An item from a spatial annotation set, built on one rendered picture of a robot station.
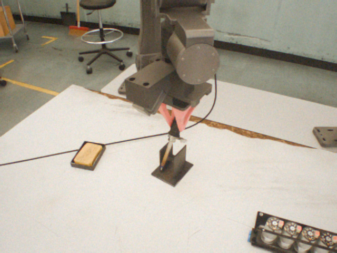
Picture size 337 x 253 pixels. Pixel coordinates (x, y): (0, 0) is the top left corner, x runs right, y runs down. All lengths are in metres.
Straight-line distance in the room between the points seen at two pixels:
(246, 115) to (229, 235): 0.37
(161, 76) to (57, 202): 0.33
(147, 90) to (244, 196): 0.31
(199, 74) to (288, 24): 2.69
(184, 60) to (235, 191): 0.32
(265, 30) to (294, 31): 0.29
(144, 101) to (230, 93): 0.51
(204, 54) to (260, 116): 0.46
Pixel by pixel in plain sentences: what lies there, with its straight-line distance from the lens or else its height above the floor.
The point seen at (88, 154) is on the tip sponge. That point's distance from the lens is 0.63.
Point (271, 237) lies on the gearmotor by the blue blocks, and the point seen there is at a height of 0.79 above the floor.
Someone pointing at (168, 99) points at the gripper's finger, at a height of 0.94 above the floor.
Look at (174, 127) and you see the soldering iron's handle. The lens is 0.51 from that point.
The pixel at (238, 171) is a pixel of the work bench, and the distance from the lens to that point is 0.60.
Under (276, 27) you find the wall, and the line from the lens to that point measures 3.03.
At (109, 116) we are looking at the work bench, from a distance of 0.75.
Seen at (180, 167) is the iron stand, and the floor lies 0.77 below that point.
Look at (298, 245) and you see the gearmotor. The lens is 0.49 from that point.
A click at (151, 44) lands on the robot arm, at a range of 0.71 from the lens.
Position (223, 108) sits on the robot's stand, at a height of 0.75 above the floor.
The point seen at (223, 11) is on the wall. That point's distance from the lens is 3.09.
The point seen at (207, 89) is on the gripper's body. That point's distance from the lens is 0.45.
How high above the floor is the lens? 1.18
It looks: 38 degrees down
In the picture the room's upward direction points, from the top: straight up
